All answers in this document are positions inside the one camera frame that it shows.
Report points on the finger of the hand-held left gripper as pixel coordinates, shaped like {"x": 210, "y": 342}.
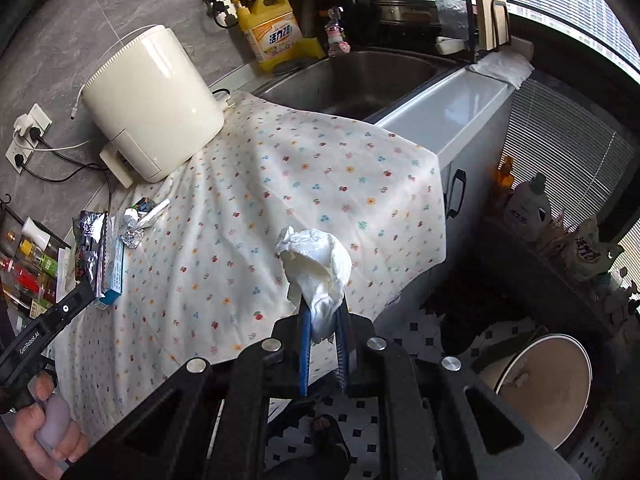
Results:
{"x": 75, "y": 302}

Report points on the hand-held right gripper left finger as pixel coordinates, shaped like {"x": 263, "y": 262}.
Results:
{"x": 303, "y": 360}

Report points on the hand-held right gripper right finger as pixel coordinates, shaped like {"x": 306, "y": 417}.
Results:
{"x": 342, "y": 360}

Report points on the blue cardboard box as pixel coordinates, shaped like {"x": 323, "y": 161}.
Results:
{"x": 112, "y": 272}

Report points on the white tissue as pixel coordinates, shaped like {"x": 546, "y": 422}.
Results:
{"x": 315, "y": 265}

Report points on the cream round trash bin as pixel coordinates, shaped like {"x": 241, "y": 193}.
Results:
{"x": 545, "y": 390}

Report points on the person's left hand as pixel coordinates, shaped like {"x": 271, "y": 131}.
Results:
{"x": 75, "y": 442}

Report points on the printed silver foil bag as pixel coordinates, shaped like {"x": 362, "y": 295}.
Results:
{"x": 90, "y": 250}

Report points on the row of condiment bottles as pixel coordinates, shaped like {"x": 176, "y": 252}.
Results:
{"x": 30, "y": 270}

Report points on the person's foot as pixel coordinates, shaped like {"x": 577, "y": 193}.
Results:
{"x": 327, "y": 432}

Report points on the small silver foil ball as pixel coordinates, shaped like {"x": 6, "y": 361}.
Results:
{"x": 131, "y": 238}

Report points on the floral white tablecloth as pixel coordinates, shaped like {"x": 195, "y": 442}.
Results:
{"x": 250, "y": 185}

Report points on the cream air fryer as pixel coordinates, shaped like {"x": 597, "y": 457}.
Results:
{"x": 150, "y": 105}

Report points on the grey detergent jug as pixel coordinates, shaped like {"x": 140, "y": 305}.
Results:
{"x": 527, "y": 210}

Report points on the orange glass bottle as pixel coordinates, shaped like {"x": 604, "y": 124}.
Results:
{"x": 505, "y": 172}

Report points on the grey sink cabinet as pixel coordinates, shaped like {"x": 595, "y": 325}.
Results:
{"x": 460, "y": 125}

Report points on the detergent refill pouches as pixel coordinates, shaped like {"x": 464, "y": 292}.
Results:
{"x": 585, "y": 250}

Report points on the steel kitchen sink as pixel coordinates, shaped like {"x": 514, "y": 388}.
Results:
{"x": 350, "y": 80}

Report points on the window blinds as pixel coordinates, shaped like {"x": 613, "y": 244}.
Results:
{"x": 565, "y": 145}

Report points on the small pink-capped bottle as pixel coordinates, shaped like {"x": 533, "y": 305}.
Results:
{"x": 336, "y": 35}

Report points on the yellow detergent bottle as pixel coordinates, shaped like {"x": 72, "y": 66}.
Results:
{"x": 272, "y": 30}

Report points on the white counter cloth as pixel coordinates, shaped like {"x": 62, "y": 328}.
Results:
{"x": 500, "y": 67}

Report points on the white soap dish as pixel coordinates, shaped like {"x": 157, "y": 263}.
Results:
{"x": 448, "y": 45}

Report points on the steel pot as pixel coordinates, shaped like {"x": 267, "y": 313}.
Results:
{"x": 405, "y": 10}

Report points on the wooden cutting board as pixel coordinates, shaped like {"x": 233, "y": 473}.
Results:
{"x": 487, "y": 5}

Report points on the white wall sockets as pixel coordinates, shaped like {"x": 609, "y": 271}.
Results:
{"x": 27, "y": 135}

